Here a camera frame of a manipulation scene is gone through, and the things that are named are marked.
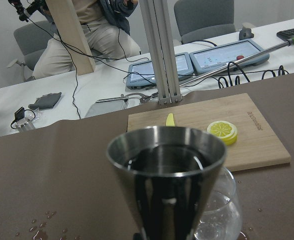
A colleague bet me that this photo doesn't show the metal tray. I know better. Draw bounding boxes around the metal tray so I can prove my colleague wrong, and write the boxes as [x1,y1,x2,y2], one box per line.
[85,96,129,118]

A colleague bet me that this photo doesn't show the metal rod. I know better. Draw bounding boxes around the metal rod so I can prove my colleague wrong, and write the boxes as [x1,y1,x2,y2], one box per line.
[179,38,294,88]

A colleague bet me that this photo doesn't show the yellow lemon slice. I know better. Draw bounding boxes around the yellow lemon slice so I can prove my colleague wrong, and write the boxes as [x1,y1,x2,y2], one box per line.
[207,120,238,146]

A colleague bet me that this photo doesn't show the grey office chair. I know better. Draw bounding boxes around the grey office chair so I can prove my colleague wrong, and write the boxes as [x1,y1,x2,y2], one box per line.
[174,0,236,44]
[6,20,63,82]

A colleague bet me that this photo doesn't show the blue teach pendant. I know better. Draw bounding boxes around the blue teach pendant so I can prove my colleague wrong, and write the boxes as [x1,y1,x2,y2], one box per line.
[189,39,264,75]
[125,52,194,89]

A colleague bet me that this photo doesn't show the bamboo cutting board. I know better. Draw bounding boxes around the bamboo cutting board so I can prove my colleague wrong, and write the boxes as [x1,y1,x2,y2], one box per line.
[127,93,291,171]

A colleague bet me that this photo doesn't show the grey folded cloth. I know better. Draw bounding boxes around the grey folded cloth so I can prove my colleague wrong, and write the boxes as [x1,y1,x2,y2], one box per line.
[28,92,62,110]

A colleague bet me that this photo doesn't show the light wooden plank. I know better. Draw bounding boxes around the light wooden plank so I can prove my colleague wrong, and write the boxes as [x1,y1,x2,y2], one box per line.
[46,0,96,75]

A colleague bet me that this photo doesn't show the steel measuring jigger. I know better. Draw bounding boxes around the steel measuring jigger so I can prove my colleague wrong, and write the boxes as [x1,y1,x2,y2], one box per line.
[106,126,227,240]

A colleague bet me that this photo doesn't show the clear wine glass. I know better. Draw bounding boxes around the clear wine glass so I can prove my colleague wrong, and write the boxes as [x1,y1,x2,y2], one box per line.
[194,167,243,240]

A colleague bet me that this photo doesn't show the aluminium camera post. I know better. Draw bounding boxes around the aluminium camera post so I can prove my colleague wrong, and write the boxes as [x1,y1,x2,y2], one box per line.
[139,0,182,105]

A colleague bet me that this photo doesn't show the black keyboard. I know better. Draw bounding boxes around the black keyboard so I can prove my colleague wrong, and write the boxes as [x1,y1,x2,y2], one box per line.
[276,28,294,41]

